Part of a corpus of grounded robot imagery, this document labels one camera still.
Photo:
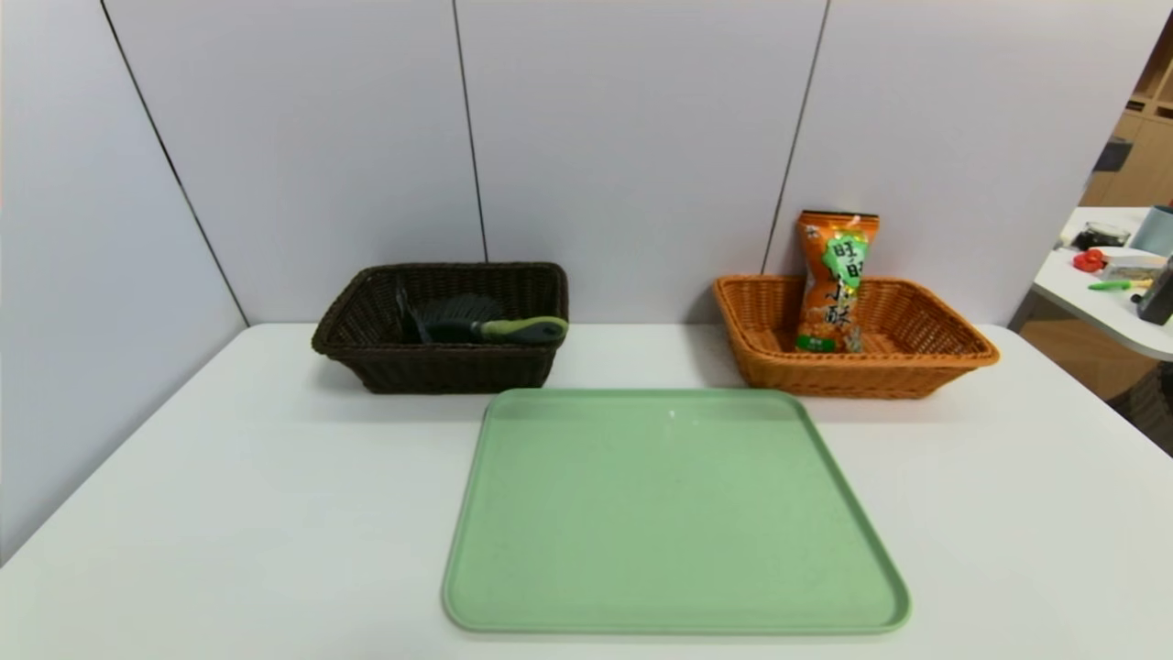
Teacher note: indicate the small black item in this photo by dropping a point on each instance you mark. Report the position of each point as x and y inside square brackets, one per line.
[1102, 236]

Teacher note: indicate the small red object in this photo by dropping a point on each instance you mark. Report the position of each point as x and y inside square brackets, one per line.
[1090, 260]

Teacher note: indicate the dark brown wicker basket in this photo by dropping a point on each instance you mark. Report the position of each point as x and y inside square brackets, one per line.
[385, 367]

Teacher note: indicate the white side table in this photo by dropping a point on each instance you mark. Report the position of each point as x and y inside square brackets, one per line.
[1100, 312]

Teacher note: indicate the dark woven chair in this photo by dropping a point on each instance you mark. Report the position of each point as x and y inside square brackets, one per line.
[1150, 403]

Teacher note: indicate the wooden cabinet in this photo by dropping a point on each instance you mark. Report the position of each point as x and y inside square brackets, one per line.
[1145, 156]

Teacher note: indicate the orange wicker basket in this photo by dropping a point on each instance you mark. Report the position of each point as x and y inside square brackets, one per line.
[916, 367]

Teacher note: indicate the orange snack bag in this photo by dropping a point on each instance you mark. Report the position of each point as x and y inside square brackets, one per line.
[834, 293]

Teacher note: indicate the grey cylinder container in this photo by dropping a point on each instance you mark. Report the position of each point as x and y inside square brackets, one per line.
[1156, 231]

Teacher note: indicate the dark upright object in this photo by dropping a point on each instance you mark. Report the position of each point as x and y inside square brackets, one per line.
[1158, 298]

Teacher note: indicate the green pen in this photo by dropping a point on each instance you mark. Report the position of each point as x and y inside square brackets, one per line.
[1120, 285]

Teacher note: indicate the light green plastic tray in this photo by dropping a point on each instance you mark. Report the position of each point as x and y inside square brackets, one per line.
[669, 522]

